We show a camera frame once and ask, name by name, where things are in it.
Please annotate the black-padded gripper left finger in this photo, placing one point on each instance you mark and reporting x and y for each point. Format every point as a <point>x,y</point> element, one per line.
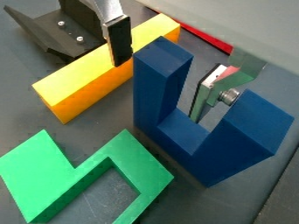
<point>116,28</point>

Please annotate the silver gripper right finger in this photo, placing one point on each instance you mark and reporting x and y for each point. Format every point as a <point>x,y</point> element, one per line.
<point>217,85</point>

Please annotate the blue U-shaped block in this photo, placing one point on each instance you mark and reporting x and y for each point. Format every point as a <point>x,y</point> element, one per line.
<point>212,154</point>

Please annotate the red puzzle board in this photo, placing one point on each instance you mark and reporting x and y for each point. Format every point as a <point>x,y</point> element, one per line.
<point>185,19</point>

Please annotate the black angled block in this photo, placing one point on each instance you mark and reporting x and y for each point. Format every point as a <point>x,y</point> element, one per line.
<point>66,32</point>

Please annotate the yellow long bar block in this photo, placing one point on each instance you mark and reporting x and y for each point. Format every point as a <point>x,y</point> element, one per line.
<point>74,87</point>

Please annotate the green zigzag block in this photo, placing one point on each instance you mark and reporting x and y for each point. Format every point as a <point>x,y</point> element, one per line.
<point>44,182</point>

